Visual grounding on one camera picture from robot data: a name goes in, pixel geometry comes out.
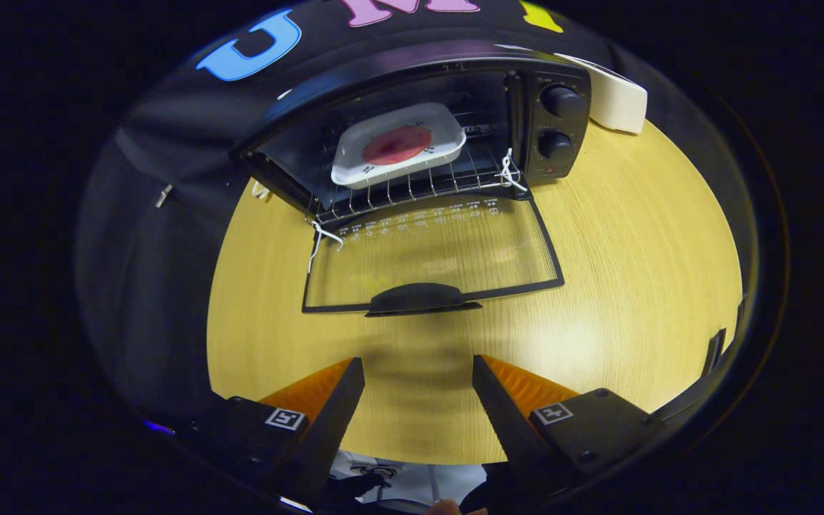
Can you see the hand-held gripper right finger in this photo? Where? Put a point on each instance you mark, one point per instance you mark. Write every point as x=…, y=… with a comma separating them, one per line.
x=505, y=422

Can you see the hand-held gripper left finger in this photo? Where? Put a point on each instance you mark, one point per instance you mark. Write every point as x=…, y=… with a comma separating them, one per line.
x=333, y=415

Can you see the white food plate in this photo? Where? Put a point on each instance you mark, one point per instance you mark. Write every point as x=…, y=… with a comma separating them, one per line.
x=355, y=161

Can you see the pink round bun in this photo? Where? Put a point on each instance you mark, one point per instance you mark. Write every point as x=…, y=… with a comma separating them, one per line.
x=396, y=145

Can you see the black toaster oven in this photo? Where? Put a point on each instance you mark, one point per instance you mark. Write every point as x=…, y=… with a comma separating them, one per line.
x=555, y=143

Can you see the white pop-up toaster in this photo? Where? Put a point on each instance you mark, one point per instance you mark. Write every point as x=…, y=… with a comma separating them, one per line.
x=619, y=100

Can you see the silver cloth clip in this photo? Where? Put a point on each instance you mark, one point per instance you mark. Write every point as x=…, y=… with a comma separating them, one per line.
x=163, y=194

